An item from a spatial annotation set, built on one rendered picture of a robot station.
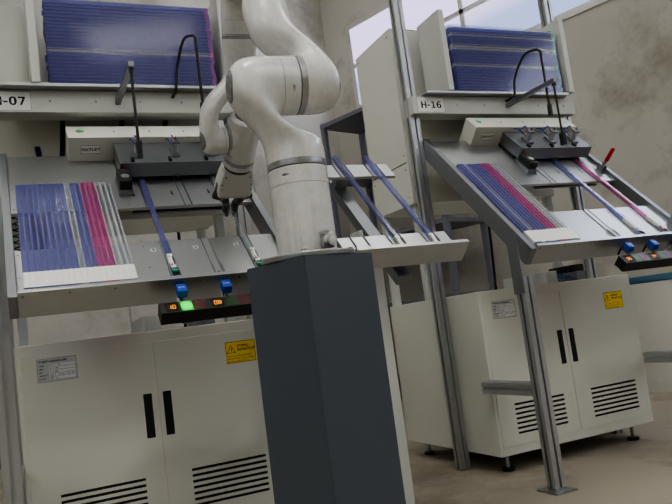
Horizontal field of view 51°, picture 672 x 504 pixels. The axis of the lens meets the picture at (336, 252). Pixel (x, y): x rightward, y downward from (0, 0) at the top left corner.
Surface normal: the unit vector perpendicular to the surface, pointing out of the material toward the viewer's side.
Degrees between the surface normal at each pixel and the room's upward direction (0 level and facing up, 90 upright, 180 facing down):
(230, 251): 42
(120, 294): 132
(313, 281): 90
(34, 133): 90
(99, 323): 90
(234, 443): 90
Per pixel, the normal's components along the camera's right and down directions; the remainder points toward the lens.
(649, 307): -0.52, 0.04
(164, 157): 0.17, -0.83
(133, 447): 0.40, -0.15
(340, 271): 0.67, -0.17
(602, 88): -0.73, 0.02
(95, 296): 0.38, 0.55
